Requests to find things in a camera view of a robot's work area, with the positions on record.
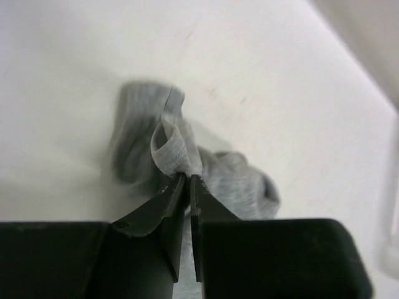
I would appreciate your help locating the white plastic basket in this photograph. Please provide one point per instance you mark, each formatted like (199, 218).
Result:
(387, 221)

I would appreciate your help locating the grey tank top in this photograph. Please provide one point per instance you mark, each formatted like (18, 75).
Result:
(157, 143)

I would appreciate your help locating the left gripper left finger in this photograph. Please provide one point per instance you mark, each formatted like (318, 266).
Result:
(137, 256)

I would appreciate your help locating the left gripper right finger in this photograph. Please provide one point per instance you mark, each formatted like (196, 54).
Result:
(289, 258)

